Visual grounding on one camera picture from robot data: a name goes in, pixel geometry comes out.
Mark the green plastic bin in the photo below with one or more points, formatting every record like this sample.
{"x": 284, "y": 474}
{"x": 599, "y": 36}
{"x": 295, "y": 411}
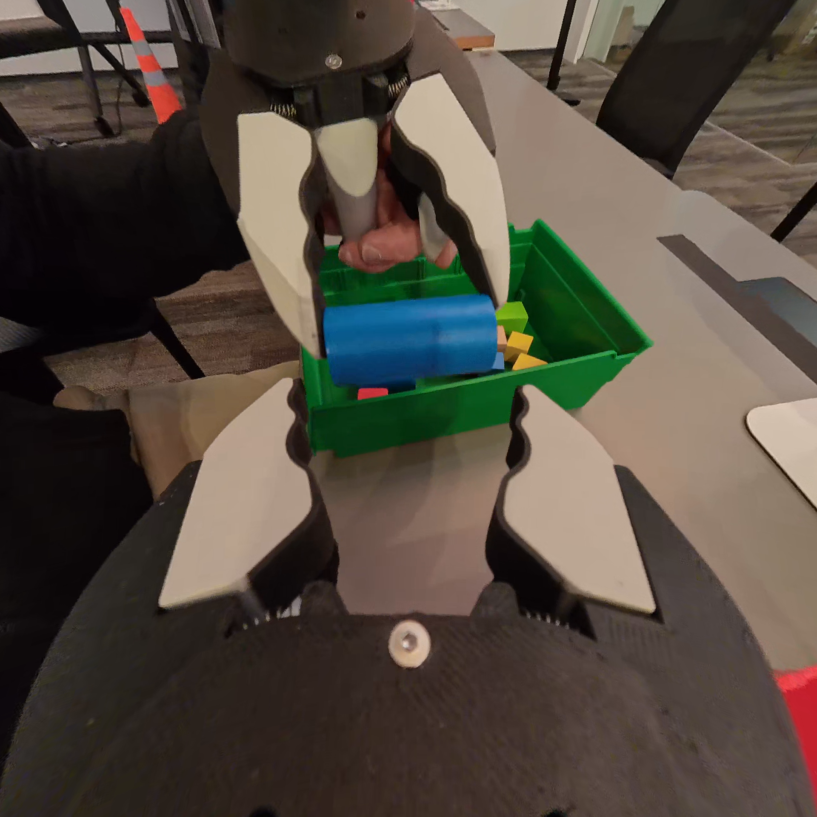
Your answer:
{"x": 447, "y": 415}

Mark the black desk frame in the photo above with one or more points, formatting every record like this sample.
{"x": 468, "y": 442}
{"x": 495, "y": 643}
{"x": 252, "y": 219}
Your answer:
{"x": 38, "y": 35}

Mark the black chair leg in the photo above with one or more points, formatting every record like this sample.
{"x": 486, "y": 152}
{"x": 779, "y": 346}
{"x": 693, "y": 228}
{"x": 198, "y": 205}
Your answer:
{"x": 172, "y": 338}

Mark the small yellow wooden block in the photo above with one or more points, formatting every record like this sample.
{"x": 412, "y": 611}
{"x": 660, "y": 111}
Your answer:
{"x": 520, "y": 343}

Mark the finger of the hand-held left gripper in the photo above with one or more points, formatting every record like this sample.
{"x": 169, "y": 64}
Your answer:
{"x": 274, "y": 223}
{"x": 459, "y": 166}

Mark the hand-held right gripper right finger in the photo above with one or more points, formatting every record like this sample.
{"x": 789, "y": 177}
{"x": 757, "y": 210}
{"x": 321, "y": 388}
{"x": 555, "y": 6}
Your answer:
{"x": 574, "y": 510}

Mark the tan cloth bag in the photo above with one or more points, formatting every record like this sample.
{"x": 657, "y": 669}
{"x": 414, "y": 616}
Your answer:
{"x": 179, "y": 415}

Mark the black office chair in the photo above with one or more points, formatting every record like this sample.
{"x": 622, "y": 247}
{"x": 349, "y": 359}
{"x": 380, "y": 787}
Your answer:
{"x": 670, "y": 76}

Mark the large yellow wooden block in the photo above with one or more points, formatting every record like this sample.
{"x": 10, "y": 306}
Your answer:
{"x": 528, "y": 362}

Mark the long green wooden block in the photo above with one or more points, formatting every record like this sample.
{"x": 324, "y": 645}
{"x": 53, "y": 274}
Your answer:
{"x": 510, "y": 316}

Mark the blue wooden cylinder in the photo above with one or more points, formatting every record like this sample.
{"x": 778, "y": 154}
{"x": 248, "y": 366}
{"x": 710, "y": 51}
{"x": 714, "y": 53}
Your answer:
{"x": 408, "y": 338}

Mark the black stand leg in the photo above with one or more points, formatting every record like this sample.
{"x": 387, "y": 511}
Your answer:
{"x": 795, "y": 214}
{"x": 561, "y": 44}

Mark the person's left forearm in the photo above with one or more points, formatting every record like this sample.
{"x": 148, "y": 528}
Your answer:
{"x": 96, "y": 223}

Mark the red plastic object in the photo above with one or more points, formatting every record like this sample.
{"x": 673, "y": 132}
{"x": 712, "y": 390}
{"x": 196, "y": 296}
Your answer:
{"x": 801, "y": 715}

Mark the red wooden wedge block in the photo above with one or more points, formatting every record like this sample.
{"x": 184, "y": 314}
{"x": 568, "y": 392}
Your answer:
{"x": 373, "y": 394}

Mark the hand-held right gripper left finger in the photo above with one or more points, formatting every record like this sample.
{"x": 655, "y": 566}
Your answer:
{"x": 242, "y": 504}

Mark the wooden desk top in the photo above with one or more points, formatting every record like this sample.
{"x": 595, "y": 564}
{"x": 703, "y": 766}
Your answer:
{"x": 469, "y": 32}

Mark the person's black clothing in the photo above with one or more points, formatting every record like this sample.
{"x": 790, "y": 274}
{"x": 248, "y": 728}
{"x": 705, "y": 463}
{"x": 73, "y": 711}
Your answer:
{"x": 64, "y": 510}

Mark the person's left hand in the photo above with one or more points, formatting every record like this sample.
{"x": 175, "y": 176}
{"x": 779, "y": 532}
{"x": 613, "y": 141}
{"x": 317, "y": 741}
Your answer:
{"x": 376, "y": 252}

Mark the white pad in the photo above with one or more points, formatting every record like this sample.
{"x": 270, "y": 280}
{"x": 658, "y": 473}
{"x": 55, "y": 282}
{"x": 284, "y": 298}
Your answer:
{"x": 791, "y": 440}

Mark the orange traffic cone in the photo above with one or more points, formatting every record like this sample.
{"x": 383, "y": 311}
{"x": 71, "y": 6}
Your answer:
{"x": 153, "y": 76}

